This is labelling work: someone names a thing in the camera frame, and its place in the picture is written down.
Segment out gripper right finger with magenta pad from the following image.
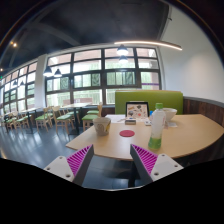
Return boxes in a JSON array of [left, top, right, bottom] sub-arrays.
[[129, 144, 182, 186]]

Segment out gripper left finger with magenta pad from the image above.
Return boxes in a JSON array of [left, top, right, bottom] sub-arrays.
[[44, 145, 94, 186]]

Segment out red round coaster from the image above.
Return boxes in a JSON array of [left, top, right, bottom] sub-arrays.
[[119, 130, 135, 137]]

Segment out curved wooden table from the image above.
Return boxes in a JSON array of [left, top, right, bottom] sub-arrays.
[[67, 114, 224, 160]]

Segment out wooden chair green seat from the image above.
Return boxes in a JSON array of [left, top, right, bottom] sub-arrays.
[[82, 102, 103, 130], [52, 106, 73, 132], [16, 113, 30, 128], [35, 107, 52, 129]]

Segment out clear bottle with green cap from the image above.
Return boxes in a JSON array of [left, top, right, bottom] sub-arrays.
[[148, 103, 165, 150]]

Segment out small box on table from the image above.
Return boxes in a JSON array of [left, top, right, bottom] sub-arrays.
[[125, 118, 136, 125]]

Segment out beige paper cup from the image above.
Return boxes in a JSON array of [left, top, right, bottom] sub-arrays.
[[93, 117, 111, 136]]

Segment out white bowl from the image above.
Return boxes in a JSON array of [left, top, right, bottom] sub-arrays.
[[163, 108, 177, 122]]

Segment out black framed picture stand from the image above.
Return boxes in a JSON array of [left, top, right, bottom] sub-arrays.
[[126, 101, 149, 119]]

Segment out green bench backrest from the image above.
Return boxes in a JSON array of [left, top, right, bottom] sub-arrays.
[[115, 90, 183, 115]]

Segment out black pendant lamp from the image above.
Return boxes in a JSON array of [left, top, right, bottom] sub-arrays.
[[43, 66, 52, 77], [117, 44, 128, 56], [54, 69, 62, 78]]

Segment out long linear ceiling light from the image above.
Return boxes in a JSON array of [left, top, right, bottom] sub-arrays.
[[114, 40, 183, 51]]

